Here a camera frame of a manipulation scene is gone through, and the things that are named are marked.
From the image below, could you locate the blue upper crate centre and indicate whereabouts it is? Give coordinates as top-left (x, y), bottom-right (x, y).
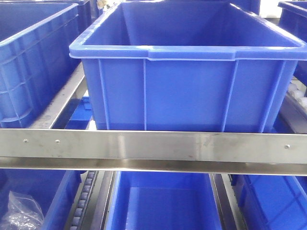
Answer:
top-left (70, 0), bottom-right (307, 133)

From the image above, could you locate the blue crate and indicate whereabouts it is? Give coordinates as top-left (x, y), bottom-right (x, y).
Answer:
top-left (105, 172), bottom-right (222, 230)
top-left (230, 174), bottom-right (307, 230)
top-left (0, 1), bottom-right (80, 128)
top-left (0, 169), bottom-right (81, 230)
top-left (278, 1), bottom-right (307, 86)
top-left (70, 0), bottom-right (307, 133)

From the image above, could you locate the blue lower crate centre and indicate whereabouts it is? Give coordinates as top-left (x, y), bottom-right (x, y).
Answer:
top-left (105, 172), bottom-right (222, 230)

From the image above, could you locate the blue lower crate left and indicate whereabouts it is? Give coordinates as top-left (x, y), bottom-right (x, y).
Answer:
top-left (0, 169), bottom-right (81, 230)

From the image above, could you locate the roller track strip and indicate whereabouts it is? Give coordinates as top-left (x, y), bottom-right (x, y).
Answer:
top-left (69, 171), bottom-right (99, 230)

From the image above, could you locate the blue upper crate left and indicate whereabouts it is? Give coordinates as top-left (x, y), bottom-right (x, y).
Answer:
top-left (0, 1), bottom-right (80, 128)

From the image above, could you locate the blue lower crate right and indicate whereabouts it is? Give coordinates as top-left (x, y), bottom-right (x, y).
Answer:
top-left (230, 174), bottom-right (307, 230)

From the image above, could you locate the clear plastic bag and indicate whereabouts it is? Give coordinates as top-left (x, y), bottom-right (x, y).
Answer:
top-left (0, 191), bottom-right (44, 230)

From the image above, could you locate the blue upper crate right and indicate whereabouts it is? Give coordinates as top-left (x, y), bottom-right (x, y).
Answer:
top-left (278, 1), bottom-right (307, 86)

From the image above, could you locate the upper steel shelf rail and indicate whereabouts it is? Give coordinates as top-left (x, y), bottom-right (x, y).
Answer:
top-left (0, 129), bottom-right (307, 176)

